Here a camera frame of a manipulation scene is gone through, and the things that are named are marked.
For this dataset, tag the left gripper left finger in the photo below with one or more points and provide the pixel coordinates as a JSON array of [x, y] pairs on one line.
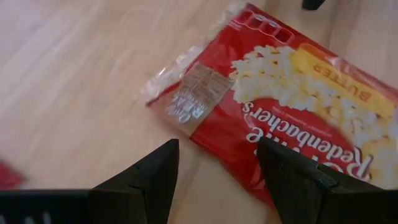
[[140, 196]]

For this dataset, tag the red butter popcorn bag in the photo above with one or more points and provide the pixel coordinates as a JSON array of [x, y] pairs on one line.
[[280, 77], [9, 177]]

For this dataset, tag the black aluminium table frame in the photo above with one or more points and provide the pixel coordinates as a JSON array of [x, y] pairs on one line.
[[312, 3]]

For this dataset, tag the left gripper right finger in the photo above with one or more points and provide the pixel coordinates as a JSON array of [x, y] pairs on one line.
[[298, 193]]

